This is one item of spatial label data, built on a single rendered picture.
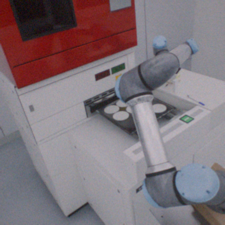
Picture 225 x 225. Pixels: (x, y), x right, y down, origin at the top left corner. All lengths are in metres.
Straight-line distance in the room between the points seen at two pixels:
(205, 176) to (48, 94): 0.95
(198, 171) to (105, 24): 0.96
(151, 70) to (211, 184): 0.42
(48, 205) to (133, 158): 1.33
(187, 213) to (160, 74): 0.57
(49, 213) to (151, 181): 1.46
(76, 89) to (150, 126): 0.71
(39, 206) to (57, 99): 1.15
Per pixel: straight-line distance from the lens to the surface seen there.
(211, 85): 1.62
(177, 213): 1.05
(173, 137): 1.16
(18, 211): 2.33
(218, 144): 1.64
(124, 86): 0.91
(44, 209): 2.23
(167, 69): 0.87
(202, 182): 0.77
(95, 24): 1.37
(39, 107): 1.39
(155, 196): 0.86
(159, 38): 1.31
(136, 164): 1.05
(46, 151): 1.55
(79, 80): 1.44
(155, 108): 1.48
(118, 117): 1.43
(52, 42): 1.27
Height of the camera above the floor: 1.70
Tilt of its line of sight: 32 degrees down
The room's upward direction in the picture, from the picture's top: 8 degrees counter-clockwise
